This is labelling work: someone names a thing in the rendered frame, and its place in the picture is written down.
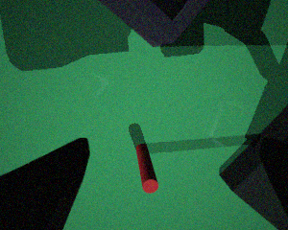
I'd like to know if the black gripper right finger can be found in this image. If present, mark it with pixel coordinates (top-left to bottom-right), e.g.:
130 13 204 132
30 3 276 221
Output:
259 138 288 217

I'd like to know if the dark red peg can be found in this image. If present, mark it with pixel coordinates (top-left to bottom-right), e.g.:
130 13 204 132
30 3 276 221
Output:
136 144 158 194

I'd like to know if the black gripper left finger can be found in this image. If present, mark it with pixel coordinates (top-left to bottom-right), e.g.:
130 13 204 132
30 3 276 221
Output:
0 138 90 230

